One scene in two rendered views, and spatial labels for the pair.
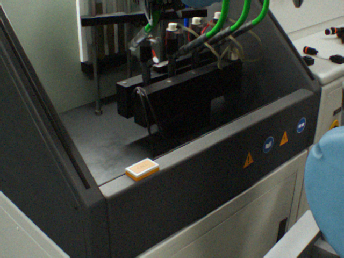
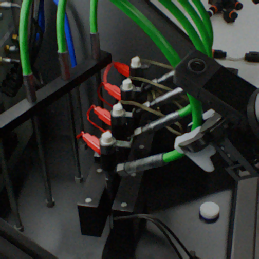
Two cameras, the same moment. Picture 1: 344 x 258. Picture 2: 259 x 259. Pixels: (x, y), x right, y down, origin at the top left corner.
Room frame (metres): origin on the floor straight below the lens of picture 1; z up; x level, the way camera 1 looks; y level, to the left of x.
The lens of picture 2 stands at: (0.33, 0.43, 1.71)
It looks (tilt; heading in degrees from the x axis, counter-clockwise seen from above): 39 degrees down; 328
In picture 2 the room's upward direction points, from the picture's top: 3 degrees counter-clockwise
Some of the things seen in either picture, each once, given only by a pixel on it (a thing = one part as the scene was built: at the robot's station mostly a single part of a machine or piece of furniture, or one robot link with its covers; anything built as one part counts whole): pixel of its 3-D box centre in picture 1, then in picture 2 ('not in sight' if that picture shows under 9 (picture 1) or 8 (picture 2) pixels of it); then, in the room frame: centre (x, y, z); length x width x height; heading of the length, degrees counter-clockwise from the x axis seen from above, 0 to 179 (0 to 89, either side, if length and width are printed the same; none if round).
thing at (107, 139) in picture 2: not in sight; (107, 140); (1.00, 0.06, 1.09); 0.02 x 0.02 x 0.03
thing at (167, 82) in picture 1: (183, 98); (127, 173); (1.08, -0.03, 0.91); 0.34 x 0.10 x 0.15; 134
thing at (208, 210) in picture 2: not in sight; (209, 210); (0.95, -0.14, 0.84); 0.04 x 0.04 x 0.01
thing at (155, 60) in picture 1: (149, 81); (116, 186); (0.99, 0.05, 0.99); 0.05 x 0.03 x 0.21; 44
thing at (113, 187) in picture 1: (223, 164); (240, 246); (0.83, -0.11, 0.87); 0.62 x 0.04 x 0.16; 134
